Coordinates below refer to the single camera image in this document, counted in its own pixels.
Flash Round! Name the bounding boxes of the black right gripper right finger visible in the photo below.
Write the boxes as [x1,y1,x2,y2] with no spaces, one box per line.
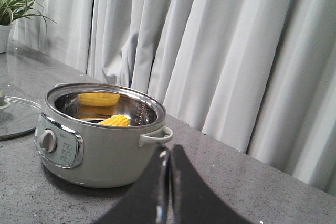
[170,145,250,223]

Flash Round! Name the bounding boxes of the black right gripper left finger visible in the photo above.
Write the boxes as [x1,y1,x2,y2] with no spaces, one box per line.
[95,145,170,223]

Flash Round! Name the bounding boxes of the green potted plant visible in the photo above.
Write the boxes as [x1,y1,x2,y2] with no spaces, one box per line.
[1,0,53,54]

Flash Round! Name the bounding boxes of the yellow corn cob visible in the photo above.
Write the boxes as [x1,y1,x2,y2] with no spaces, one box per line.
[98,114,130,127]

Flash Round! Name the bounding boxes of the glass pot lid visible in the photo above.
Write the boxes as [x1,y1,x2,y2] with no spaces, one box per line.
[1,91,43,141]

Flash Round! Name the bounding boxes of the white pleated curtain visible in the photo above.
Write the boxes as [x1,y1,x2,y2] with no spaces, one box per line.
[11,0,335,195]

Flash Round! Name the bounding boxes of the sage green electric pot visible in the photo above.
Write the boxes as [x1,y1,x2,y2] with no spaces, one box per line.
[35,83,173,188]

